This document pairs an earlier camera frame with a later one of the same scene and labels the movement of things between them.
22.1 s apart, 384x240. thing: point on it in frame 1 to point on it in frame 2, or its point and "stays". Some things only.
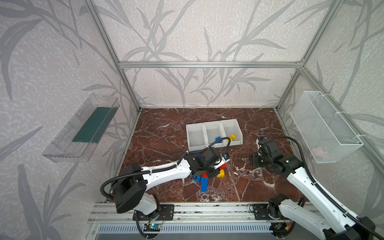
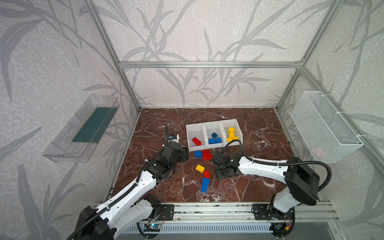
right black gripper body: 258,159 to 218,173
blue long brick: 204,184 stays
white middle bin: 213,131 stays
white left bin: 197,136 stays
